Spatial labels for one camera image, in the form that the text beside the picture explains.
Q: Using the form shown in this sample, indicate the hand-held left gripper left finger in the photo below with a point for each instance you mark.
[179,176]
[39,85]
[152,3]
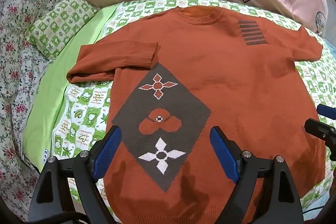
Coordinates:
[109,150]

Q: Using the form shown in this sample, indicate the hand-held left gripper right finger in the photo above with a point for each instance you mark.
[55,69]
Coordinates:
[223,153]

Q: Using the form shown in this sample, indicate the floral print quilt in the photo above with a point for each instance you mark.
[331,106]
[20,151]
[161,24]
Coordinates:
[15,56]

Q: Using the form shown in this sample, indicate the green checkered pillow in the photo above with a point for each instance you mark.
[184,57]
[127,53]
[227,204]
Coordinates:
[60,22]

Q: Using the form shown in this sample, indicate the green checkered bed sheet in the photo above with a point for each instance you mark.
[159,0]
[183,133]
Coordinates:
[86,108]

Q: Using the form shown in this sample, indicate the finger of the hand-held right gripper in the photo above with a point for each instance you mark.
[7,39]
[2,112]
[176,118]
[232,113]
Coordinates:
[319,129]
[326,111]

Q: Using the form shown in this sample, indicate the rust orange knit sweater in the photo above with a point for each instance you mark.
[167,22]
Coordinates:
[223,69]

